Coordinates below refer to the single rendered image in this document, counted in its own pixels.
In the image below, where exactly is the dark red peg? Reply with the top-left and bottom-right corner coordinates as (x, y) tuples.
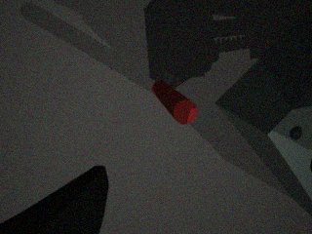
(152, 81), (196, 124)

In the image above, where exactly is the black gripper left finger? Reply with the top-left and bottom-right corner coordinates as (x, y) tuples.
(0, 167), (109, 234)

